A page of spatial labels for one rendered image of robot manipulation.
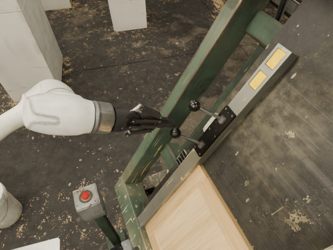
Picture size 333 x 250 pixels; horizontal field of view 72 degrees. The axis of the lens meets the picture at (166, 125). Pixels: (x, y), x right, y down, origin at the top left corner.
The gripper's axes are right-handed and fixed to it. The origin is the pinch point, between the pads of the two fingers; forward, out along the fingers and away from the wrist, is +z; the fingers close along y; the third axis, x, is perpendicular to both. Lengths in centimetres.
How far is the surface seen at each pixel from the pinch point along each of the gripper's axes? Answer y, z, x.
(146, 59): 90, 134, -238
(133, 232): 63, 11, 12
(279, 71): -32.6, 13.4, 12.3
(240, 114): -16.8, 12.6, 12.3
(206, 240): 23.1, 14.1, 33.7
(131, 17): 67, 131, -333
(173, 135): -0.2, 0.0, 6.0
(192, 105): -12.5, 0.0, 5.3
